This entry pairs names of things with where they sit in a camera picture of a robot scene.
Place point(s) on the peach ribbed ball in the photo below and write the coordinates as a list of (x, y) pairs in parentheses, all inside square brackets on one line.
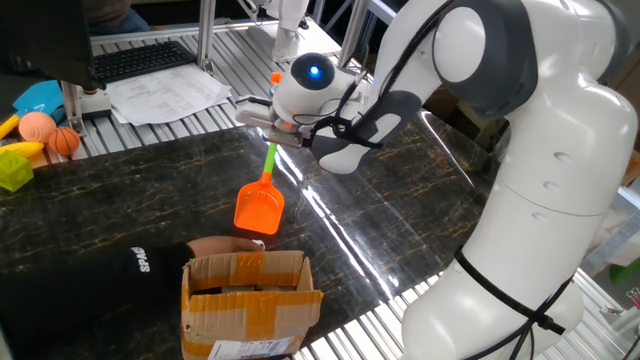
[(37, 127)]

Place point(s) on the orange green toy shovel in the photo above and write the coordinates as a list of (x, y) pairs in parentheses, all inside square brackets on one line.
[(259, 205)]

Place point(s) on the person's bare hand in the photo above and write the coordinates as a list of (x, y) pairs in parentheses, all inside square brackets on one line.
[(220, 246)]

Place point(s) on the blue toy shovel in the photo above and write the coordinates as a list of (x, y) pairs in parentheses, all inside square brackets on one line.
[(40, 97)]

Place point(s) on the black keyboard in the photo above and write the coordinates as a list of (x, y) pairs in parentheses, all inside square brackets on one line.
[(142, 60)]

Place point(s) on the mini basketball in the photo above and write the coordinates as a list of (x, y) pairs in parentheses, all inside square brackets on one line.
[(64, 141)]

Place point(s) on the cardboard box with orange tape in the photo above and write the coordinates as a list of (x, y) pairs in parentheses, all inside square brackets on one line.
[(250, 310)]

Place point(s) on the black monitor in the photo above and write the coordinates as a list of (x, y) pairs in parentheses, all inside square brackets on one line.
[(45, 40)]

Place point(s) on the monitor stand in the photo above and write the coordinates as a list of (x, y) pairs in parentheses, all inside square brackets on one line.
[(85, 105)]

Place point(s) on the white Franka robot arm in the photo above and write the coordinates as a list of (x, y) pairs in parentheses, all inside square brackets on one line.
[(550, 150)]

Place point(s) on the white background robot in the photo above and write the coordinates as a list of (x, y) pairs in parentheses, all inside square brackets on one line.
[(290, 35)]

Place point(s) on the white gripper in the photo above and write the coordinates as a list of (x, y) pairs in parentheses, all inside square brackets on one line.
[(255, 115)]

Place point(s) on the aluminium post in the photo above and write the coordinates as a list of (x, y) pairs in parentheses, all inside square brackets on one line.
[(206, 30), (354, 30)]

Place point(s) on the black marble pattern mat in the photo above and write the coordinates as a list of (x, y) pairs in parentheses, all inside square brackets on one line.
[(125, 190)]

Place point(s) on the green toy cube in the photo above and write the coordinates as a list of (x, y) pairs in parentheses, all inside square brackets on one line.
[(14, 171)]

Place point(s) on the printed paper stack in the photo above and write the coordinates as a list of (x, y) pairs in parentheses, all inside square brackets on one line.
[(165, 95)]

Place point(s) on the black sleeved forearm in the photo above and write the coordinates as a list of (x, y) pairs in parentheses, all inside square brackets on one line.
[(75, 300)]

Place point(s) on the yellow banana toy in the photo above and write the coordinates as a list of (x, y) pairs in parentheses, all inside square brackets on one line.
[(22, 148)]

